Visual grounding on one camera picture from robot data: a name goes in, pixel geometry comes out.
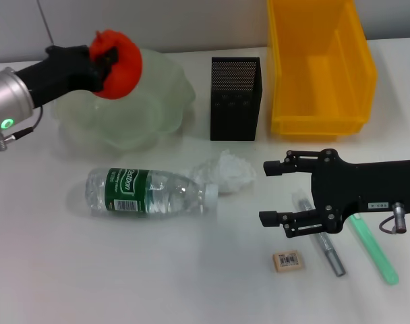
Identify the grey pen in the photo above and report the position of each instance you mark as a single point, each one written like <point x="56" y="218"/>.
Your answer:
<point x="331" y="253"/>

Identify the beige eraser with barcode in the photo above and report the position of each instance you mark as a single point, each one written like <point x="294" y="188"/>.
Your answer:
<point x="289" y="261"/>

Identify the black mesh pen holder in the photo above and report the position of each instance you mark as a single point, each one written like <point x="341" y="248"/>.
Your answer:
<point x="234" y="101"/>

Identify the orange red fruit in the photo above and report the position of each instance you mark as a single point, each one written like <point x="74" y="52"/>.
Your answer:
<point x="127" y="67"/>

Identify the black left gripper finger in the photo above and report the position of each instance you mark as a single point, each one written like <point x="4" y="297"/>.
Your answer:
<point x="110" y="58"/>

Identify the pale green glass fruit plate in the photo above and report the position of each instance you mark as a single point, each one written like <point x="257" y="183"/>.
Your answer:
<point x="137" y="118"/>

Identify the yellow plastic bin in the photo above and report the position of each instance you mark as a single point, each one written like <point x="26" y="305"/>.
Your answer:
<point x="319" y="67"/>

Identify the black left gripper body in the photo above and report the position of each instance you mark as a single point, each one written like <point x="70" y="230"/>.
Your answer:
<point x="60" y="74"/>

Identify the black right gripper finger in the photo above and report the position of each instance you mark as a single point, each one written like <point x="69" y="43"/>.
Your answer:
<point x="269" y="218"/>
<point x="272" y="168"/>

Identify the white paper ball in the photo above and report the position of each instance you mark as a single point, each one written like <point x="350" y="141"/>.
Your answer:
<point x="232" y="172"/>

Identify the clear green-label water bottle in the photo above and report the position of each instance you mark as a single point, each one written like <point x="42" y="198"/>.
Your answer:
<point x="147" y="192"/>

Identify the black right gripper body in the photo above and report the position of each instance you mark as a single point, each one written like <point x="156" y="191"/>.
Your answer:
<point x="353" y="189"/>

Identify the green pen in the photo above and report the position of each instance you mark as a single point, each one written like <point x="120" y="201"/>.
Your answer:
<point x="377" y="249"/>

